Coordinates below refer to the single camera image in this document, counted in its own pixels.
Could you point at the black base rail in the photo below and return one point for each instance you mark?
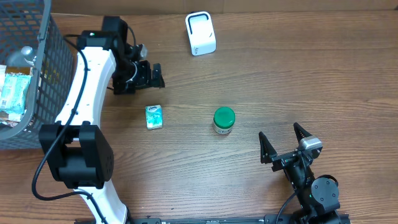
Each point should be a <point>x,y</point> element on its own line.
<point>211,221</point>

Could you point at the dark grey plastic basket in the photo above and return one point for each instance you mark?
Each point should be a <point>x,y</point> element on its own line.
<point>29,23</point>

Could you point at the mint green wipes pack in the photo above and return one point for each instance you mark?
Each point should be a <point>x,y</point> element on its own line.
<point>14,92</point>

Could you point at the white barcode scanner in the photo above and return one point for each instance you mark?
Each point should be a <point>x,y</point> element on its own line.
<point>201,33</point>

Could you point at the green lid jar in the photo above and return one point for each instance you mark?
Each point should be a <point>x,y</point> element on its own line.
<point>223,120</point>

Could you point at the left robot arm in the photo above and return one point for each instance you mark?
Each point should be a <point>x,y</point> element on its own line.
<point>75,150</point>

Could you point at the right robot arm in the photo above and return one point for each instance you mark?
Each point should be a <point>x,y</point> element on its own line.
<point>315,200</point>

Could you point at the clear plastic bottle grey cap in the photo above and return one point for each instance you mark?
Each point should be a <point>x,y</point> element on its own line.
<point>26,57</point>

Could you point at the green Kleenex tissue pack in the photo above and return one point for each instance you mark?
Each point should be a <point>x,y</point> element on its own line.
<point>154,118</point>

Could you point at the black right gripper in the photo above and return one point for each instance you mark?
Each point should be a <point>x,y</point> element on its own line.
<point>269,152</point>

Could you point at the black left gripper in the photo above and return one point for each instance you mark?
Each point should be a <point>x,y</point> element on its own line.
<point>149,76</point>

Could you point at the brown patterned snack bag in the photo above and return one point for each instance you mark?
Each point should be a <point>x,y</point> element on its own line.
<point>11,119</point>

